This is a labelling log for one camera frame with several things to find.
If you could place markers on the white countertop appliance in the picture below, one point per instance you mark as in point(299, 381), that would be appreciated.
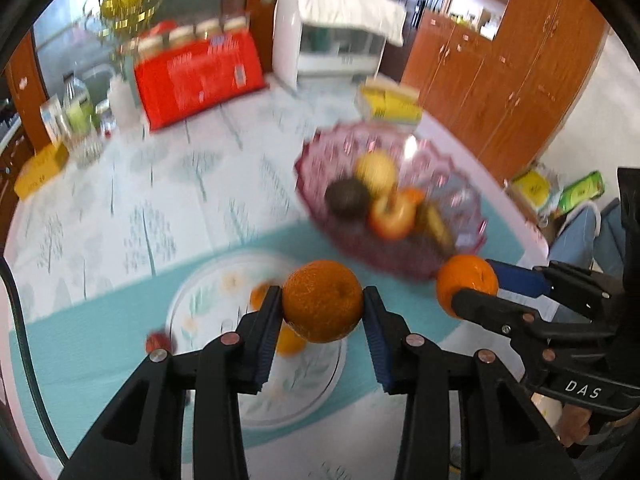
point(301, 52)

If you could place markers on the small white carton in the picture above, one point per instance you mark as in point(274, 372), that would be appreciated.
point(54, 120)

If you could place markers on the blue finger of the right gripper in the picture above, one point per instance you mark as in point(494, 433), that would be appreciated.
point(525, 282)

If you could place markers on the red snack package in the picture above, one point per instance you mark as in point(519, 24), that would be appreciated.
point(182, 82)

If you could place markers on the orange tangerine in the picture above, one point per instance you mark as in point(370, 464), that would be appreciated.
point(464, 271)
point(322, 301)

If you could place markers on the tree-pattern tablecloth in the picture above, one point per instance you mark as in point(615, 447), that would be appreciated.
point(154, 202)

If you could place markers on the small tangerine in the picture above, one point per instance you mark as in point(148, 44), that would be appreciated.
point(258, 295)

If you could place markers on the yellow cardboard box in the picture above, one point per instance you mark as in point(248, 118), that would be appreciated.
point(40, 169)

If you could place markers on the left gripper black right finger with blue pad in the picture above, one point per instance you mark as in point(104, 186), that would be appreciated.
point(502, 434)

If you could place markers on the small glass jar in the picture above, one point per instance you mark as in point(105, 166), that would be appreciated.
point(105, 118)

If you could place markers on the pack of beige jars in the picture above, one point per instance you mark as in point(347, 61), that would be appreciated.
point(172, 35)

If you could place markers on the overripe brown banana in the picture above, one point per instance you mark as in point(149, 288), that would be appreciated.
point(429, 223)

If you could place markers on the person's right hand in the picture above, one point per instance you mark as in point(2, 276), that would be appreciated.
point(573, 425)

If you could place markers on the clear drinking glass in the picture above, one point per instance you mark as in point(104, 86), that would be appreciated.
point(84, 148)

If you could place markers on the white squeeze bottle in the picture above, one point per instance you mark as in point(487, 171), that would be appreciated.
point(105, 84)

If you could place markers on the red yellow apple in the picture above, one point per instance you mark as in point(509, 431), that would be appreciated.
point(392, 217)

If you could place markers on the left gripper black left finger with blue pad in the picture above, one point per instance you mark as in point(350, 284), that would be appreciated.
point(139, 433)

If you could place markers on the brown wooden cabinets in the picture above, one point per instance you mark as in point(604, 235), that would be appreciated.
point(505, 98)

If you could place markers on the dark brown avocado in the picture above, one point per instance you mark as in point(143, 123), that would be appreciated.
point(348, 199)

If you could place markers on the clear plastic bottle green label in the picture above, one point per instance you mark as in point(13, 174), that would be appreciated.
point(77, 105)

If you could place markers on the pink glass fruit bowl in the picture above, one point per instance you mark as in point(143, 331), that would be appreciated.
point(331, 153)

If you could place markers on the green yellow bags on floor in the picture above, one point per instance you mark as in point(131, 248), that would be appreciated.
point(544, 193)

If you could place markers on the white cloth on appliance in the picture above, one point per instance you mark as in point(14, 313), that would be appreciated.
point(384, 18)

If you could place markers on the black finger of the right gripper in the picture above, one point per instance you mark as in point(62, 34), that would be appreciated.
point(507, 318)

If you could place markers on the yellow pear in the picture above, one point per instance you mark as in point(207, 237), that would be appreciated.
point(377, 172)

